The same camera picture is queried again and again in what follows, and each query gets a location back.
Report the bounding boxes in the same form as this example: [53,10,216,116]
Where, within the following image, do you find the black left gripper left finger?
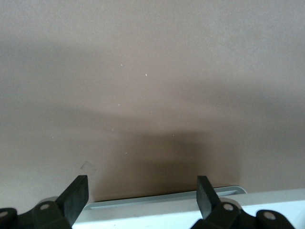
[32,175,89,229]

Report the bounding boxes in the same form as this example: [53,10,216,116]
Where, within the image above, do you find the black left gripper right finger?
[194,176,257,229]

